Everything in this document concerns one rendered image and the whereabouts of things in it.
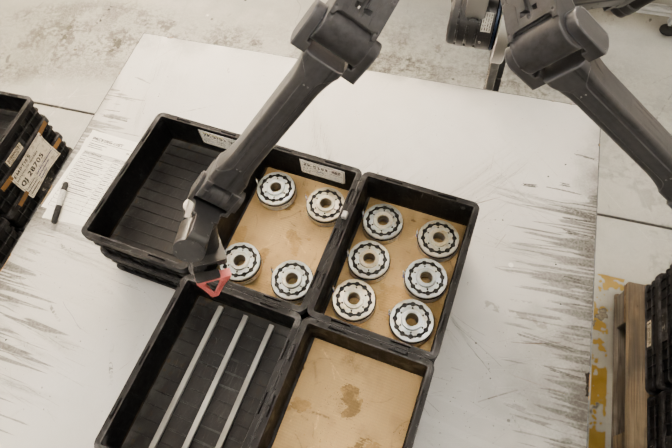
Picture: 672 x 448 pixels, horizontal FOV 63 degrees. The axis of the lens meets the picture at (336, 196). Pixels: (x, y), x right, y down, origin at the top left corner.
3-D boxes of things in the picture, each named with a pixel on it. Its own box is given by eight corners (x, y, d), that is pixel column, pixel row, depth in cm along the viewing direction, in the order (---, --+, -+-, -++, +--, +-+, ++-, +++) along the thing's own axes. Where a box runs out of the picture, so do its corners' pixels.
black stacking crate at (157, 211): (172, 137, 162) (160, 112, 152) (263, 164, 156) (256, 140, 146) (99, 253, 144) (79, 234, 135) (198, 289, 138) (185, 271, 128)
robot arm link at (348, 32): (425, -7, 71) (363, -55, 67) (362, 77, 76) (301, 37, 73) (376, -58, 108) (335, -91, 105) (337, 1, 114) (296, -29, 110)
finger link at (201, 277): (225, 274, 115) (221, 242, 109) (234, 299, 110) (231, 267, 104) (192, 283, 113) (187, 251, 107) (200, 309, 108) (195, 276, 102)
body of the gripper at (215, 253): (215, 231, 113) (212, 203, 109) (228, 265, 106) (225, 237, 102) (183, 238, 111) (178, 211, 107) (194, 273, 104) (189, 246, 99)
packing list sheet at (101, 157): (87, 129, 179) (87, 128, 179) (151, 142, 175) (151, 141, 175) (35, 215, 164) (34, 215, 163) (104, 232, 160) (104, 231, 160)
